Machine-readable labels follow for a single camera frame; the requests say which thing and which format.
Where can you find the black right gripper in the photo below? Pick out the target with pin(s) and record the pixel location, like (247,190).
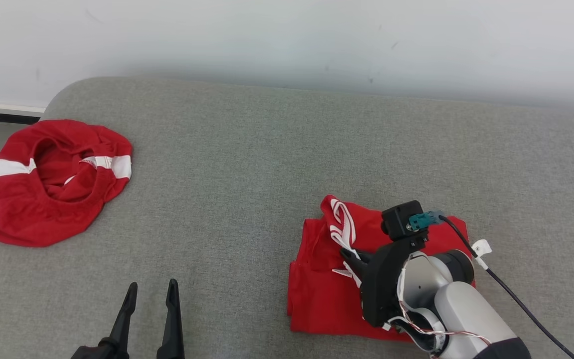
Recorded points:
(384,284)

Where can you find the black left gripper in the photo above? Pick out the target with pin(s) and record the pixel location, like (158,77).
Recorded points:
(95,351)

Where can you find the red basketball jersey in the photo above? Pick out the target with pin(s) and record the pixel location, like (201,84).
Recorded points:
(322,299)

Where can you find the red shorts with white stripe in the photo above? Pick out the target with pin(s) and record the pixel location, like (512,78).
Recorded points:
(28,209)

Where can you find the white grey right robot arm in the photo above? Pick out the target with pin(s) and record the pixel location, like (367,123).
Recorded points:
(461,309)

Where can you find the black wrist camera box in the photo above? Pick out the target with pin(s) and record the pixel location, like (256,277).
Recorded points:
(399,219)

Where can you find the white wall baseboard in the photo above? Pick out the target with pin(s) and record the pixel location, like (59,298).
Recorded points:
(3,107)

